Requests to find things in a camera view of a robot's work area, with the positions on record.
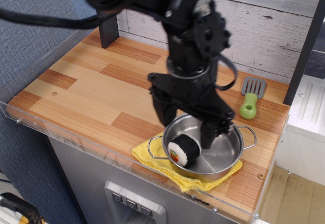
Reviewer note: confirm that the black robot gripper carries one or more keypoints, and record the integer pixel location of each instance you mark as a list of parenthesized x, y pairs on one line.
[(196, 95)]

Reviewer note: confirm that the plush sushi roll toy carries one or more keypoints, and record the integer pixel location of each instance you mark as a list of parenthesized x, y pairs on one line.
[(184, 150)]

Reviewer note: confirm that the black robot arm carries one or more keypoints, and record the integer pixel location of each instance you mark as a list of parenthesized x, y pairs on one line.
[(196, 38)]

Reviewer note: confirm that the yellow cloth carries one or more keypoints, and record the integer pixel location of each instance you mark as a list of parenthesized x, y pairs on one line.
[(188, 178)]

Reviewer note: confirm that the silver dispenser button panel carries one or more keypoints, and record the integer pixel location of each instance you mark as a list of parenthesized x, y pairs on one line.
[(132, 205)]

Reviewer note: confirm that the white toy sink counter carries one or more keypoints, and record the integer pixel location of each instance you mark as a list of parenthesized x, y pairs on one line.
[(301, 148)]

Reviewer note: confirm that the clear acrylic table guard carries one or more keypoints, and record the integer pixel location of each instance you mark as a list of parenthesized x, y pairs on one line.
[(94, 104)]

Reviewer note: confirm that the black yellow object bottom left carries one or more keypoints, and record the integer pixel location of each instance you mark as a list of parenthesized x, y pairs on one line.
[(16, 210)]

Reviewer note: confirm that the grey spatula green handle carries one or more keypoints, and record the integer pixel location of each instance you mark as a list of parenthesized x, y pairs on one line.
[(252, 89)]

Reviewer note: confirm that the black left shelf post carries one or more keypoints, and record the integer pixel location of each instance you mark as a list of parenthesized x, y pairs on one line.
[(108, 31)]

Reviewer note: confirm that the black shelf post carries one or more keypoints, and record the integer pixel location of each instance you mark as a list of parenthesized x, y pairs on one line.
[(108, 31), (310, 40)]

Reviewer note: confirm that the black right shelf post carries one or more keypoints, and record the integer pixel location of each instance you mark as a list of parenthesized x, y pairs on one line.
[(310, 40)]

